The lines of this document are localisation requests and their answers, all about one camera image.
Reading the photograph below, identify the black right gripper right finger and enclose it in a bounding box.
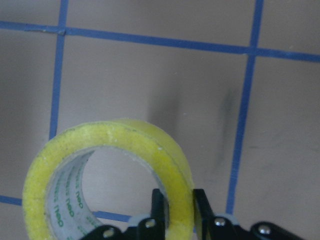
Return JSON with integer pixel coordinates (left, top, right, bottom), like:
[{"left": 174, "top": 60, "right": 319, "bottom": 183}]
[{"left": 193, "top": 188, "right": 240, "bottom": 240}]

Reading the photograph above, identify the yellow clear tape roll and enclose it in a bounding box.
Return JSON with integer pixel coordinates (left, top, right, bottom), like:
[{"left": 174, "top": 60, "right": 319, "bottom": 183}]
[{"left": 22, "top": 119, "right": 194, "bottom": 240}]

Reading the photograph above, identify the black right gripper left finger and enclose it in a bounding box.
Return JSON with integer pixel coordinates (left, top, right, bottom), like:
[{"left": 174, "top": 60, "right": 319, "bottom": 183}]
[{"left": 139, "top": 188, "right": 168, "bottom": 240}]

